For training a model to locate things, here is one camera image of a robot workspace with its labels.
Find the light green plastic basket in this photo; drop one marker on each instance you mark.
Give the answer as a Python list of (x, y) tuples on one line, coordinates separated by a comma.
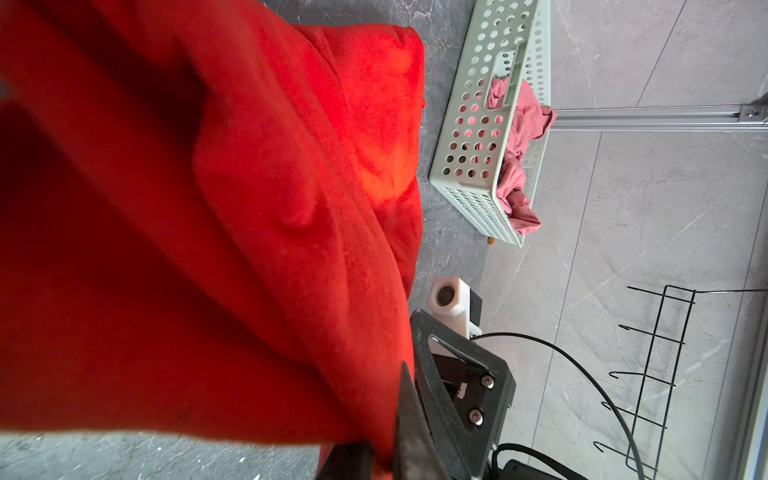
[(507, 46)]

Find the bright red t shirt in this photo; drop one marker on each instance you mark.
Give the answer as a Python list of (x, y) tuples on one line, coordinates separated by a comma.
[(210, 221)]

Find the black wire hook rack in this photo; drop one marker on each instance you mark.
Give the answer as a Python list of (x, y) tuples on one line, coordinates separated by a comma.
[(674, 389)]

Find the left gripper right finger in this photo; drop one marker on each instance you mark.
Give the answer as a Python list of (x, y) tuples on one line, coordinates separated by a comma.
[(414, 453)]

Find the pink t shirt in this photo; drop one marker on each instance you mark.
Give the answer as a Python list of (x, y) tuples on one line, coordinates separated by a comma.
[(530, 122)]

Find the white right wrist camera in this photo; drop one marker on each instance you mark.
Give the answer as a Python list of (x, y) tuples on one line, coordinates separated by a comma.
[(456, 305)]

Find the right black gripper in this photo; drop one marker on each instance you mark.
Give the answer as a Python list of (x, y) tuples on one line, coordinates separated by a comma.
[(465, 392)]

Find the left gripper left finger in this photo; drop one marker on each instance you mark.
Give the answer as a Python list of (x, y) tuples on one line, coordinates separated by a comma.
[(351, 461)]

